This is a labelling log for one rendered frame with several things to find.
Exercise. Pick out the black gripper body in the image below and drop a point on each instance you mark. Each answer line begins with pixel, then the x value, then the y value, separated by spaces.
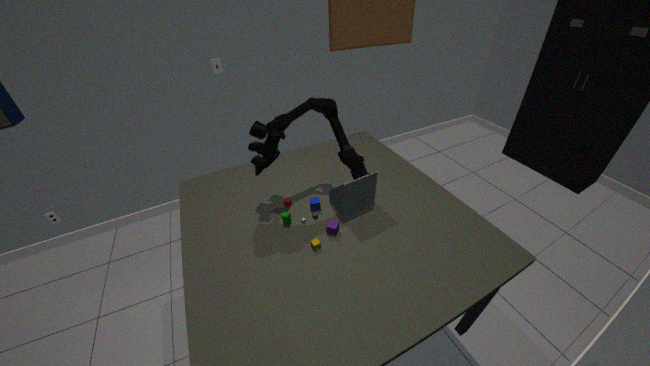
pixel 268 152

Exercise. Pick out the yellow block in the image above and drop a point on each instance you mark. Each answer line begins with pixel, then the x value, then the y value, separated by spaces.
pixel 315 244

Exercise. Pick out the blue block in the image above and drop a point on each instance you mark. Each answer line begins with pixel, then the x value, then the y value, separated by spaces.
pixel 315 203

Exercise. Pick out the purple cube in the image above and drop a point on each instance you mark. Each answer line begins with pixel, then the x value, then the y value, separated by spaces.
pixel 332 227

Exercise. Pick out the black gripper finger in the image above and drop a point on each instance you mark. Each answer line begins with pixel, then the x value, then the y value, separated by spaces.
pixel 269 161
pixel 258 170

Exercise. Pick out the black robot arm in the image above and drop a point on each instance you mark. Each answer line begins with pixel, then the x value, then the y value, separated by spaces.
pixel 328 107

